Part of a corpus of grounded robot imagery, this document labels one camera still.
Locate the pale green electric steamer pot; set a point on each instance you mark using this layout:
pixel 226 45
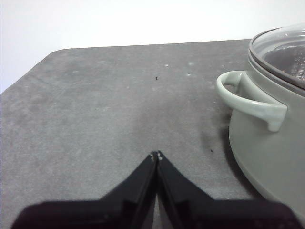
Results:
pixel 267 148

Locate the glass lid with round knob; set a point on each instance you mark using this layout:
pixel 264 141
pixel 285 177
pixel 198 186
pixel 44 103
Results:
pixel 286 47

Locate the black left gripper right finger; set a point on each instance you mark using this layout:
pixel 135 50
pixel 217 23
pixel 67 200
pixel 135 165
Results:
pixel 214 214

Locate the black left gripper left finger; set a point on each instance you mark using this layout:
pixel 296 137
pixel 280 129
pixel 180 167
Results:
pixel 95 214

